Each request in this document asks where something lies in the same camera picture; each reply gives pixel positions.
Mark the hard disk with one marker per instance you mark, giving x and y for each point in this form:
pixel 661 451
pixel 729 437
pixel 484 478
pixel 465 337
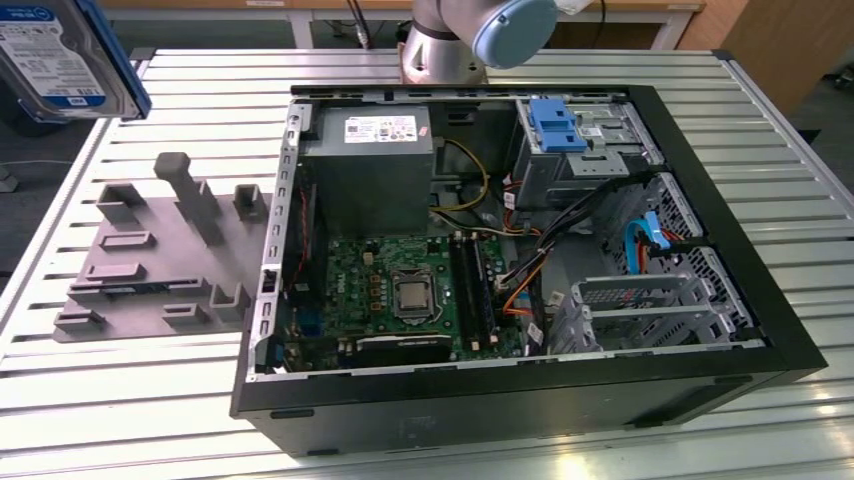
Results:
pixel 53 60

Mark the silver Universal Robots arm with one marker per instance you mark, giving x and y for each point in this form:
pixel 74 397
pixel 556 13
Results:
pixel 433 55

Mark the silver disk bay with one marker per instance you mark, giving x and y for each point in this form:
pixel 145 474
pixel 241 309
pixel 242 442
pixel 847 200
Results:
pixel 640 285

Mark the CPU socket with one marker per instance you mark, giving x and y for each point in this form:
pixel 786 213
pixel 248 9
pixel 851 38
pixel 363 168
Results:
pixel 413 276

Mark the black RAM stick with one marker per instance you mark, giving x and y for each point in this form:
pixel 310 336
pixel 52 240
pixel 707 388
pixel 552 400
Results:
pixel 461 290

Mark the silver CPU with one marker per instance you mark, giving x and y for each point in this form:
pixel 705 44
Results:
pixel 415 296

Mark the grey power supply unit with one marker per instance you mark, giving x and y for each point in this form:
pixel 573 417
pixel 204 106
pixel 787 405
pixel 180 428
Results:
pixel 367 190

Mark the green motherboard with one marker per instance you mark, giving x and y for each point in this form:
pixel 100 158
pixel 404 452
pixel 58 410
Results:
pixel 353 280

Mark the black graphics card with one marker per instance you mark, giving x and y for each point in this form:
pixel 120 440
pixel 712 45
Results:
pixel 400 347

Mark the grey optical drive cage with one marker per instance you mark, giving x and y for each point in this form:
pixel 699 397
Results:
pixel 587 175

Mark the blue drive latch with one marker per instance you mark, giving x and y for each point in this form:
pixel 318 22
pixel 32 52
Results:
pixel 556 125

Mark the black PC case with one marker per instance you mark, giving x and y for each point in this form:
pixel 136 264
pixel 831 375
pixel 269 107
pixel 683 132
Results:
pixel 467 415

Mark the grey parts rack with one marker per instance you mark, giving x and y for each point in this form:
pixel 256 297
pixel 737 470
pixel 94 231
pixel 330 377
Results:
pixel 153 300

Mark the spare RAM stick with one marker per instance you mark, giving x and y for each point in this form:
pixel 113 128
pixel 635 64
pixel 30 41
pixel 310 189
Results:
pixel 133 289

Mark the small grey object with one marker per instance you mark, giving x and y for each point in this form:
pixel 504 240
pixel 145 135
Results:
pixel 6 180

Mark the brown wooden cabinet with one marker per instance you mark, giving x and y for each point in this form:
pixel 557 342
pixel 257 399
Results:
pixel 780 50

